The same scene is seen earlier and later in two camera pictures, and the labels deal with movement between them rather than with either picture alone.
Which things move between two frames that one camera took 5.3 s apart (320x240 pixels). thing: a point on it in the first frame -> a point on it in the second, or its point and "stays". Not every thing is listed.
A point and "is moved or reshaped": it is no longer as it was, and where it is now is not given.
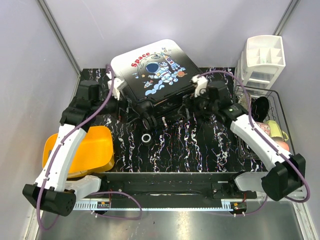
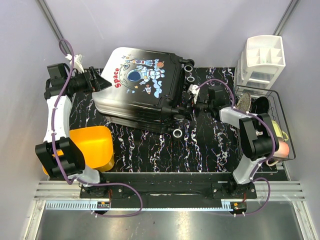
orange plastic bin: x=94 y=154 stays
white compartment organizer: x=260 y=63 stays
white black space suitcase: x=156 y=79 is moved or reshaped
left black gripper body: x=112 y=106 -> x=81 y=82
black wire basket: x=261 y=105 stays
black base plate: x=176 y=187 stays
